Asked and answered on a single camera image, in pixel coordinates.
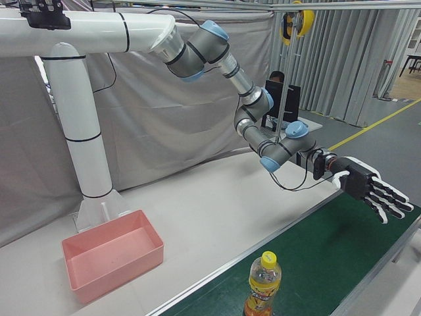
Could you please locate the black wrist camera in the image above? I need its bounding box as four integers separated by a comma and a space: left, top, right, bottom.
312, 153, 327, 181

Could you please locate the yellow orange drink bottle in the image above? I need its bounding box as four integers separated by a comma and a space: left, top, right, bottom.
243, 250, 283, 316

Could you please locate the black head camera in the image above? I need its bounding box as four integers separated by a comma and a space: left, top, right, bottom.
18, 0, 72, 31

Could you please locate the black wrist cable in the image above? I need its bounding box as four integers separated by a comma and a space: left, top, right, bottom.
267, 149, 330, 192

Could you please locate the green conveyor belt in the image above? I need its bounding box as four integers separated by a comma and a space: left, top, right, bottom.
144, 182, 421, 316

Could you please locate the dark wooden table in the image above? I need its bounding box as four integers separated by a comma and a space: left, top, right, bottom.
399, 53, 421, 78

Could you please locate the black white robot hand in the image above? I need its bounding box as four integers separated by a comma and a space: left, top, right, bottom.
330, 156, 415, 225

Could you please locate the white robot stand column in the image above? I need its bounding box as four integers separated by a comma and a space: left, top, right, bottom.
0, 6, 177, 232

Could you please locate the grey pleated curtain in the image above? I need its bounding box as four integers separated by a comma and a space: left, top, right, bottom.
272, 8, 419, 128

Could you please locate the pink plastic basket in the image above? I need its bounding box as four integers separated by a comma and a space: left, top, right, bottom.
61, 209, 164, 304

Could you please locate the black computer monitor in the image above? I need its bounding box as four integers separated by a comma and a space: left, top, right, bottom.
264, 80, 301, 124

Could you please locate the white desk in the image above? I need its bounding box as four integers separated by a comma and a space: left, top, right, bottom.
259, 115, 324, 140

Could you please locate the grey fabric backdrop curtain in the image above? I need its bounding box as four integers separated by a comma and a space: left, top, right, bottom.
0, 0, 278, 248

